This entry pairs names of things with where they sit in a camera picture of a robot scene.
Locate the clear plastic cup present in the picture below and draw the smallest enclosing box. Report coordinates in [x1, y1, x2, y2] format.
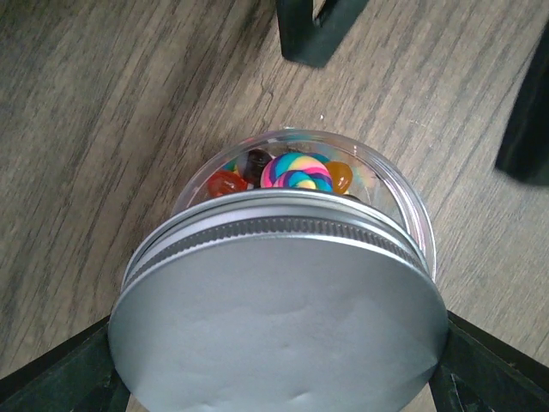
[172, 128, 437, 276]

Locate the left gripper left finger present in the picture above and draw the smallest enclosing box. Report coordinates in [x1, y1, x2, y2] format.
[1, 317, 130, 411]

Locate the orange candy in cup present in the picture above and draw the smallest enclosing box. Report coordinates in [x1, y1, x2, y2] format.
[324, 161, 353, 194]

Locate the black three-compartment candy bin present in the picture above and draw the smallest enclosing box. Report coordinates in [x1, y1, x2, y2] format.
[275, 0, 368, 69]

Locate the red candy in cup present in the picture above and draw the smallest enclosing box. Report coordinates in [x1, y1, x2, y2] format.
[207, 169, 248, 197]

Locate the dark candy in cup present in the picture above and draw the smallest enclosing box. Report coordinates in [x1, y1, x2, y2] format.
[236, 148, 273, 188]

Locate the rainbow swirl lollipop in cup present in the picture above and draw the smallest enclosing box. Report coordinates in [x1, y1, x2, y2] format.
[260, 152, 333, 192]

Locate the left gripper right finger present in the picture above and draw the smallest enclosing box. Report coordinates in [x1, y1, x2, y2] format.
[429, 312, 548, 411]

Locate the white round lid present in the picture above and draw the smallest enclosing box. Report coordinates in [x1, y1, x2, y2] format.
[108, 190, 448, 411]

